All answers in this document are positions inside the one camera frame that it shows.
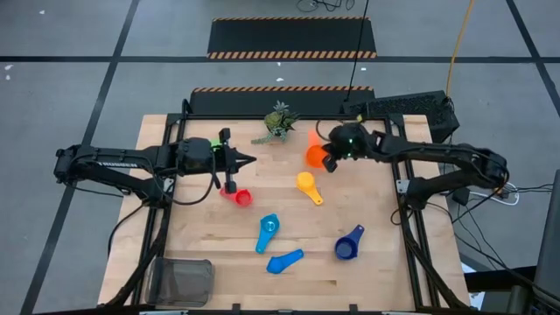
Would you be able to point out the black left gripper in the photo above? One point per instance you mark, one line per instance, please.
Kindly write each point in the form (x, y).
(227, 159)

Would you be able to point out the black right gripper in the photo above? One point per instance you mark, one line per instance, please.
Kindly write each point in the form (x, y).
(350, 140)

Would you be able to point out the red plastic measuring cup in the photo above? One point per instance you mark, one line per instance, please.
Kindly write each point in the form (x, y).
(242, 198)

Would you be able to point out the orange plastic measuring cup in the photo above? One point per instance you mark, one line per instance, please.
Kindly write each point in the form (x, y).
(315, 156)

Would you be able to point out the yellow plastic measuring cup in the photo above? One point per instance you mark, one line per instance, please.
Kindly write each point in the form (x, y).
(306, 181)

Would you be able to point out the teal plastic measuring cup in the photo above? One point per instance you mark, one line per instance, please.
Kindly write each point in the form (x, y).
(269, 225)

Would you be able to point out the blue plastic measuring cup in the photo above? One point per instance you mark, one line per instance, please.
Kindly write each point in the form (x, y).
(277, 263)

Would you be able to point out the navy plastic measuring cup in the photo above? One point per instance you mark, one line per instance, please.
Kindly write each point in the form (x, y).
(346, 249)

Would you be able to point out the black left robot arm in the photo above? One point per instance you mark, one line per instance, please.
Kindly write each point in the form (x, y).
(131, 157)

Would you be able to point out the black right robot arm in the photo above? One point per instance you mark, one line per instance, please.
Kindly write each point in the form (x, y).
(437, 153)

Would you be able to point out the smoky translucent plastic basket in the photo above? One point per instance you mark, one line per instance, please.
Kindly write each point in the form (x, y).
(179, 282)

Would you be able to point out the green succulent plant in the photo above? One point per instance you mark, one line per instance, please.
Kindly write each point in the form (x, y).
(279, 122)

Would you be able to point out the narrow black hazard-striped ramp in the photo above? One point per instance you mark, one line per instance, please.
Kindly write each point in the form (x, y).
(262, 100)

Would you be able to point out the black perforated computer case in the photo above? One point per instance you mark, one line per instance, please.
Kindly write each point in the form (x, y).
(407, 105)

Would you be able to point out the large black hazard-striped ramp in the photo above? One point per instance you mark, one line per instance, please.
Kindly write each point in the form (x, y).
(291, 37)

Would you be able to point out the black power adapter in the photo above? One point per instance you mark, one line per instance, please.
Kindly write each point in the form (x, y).
(460, 196)

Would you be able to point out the dark grey cabinet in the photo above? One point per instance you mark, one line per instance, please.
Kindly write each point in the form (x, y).
(551, 240)

